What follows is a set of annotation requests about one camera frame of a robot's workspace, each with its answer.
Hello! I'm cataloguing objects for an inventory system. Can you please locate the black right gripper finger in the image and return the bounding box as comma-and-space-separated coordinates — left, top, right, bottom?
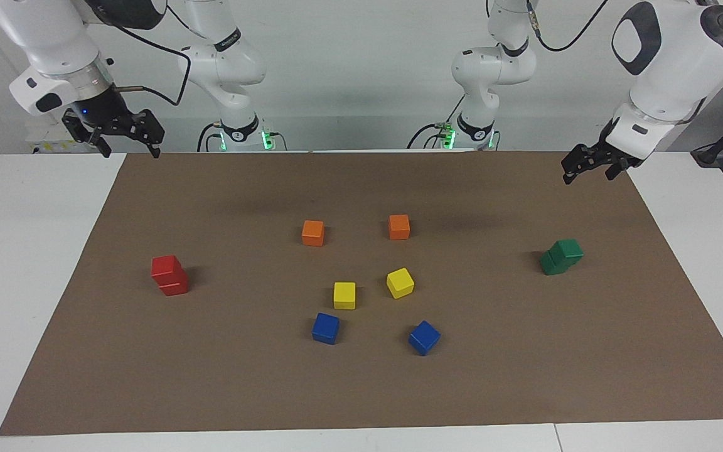
62, 109, 113, 159
132, 109, 166, 158

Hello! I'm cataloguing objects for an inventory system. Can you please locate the black left base cable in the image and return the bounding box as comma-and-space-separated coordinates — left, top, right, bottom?
407, 93, 466, 150

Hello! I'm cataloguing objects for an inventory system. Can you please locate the blue wooden cube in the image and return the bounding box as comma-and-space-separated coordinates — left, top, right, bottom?
408, 320, 442, 357
311, 312, 341, 345

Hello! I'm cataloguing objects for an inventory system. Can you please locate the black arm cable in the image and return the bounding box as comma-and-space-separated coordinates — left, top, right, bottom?
486, 0, 610, 53
107, 6, 193, 106

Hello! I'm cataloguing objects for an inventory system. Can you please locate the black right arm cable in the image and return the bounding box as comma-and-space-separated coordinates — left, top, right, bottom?
107, 6, 193, 106

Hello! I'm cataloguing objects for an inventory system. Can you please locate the yellow wooden cube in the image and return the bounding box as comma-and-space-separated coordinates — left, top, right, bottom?
386, 267, 415, 299
333, 282, 357, 310

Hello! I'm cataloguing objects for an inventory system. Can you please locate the green wooden cube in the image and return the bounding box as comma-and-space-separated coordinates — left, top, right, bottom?
551, 239, 585, 266
538, 249, 572, 277

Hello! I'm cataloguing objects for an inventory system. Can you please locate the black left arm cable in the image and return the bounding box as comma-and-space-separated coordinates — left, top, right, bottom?
486, 0, 610, 53

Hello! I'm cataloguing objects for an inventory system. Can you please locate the green lit cable connector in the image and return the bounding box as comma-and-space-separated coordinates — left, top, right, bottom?
435, 121, 458, 150

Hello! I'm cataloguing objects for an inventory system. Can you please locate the red wooden cube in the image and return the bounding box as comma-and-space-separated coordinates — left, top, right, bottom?
158, 269, 190, 297
151, 254, 181, 283

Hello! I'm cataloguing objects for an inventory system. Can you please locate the black right base cable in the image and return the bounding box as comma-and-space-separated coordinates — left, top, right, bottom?
196, 122, 225, 153

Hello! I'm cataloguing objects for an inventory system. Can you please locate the black base cable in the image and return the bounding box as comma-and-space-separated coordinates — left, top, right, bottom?
407, 93, 466, 150
196, 122, 225, 153

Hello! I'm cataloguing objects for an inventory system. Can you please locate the white socket box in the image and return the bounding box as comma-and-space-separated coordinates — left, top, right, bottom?
26, 121, 95, 154

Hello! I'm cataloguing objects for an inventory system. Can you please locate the brown table mat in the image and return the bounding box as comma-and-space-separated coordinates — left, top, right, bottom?
0, 151, 723, 437

